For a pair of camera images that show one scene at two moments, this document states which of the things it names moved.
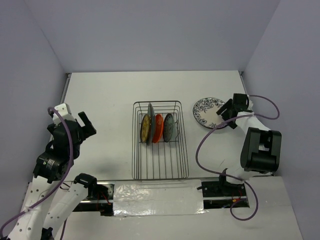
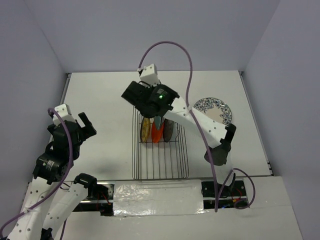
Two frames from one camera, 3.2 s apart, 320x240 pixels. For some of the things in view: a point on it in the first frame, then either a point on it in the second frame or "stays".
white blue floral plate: [204, 111] stays
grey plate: [151, 114] to [157, 121]
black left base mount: [99, 199] stays
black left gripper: [89, 129] stays
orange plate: [158, 128] stays
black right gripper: [228, 105] to [153, 87]
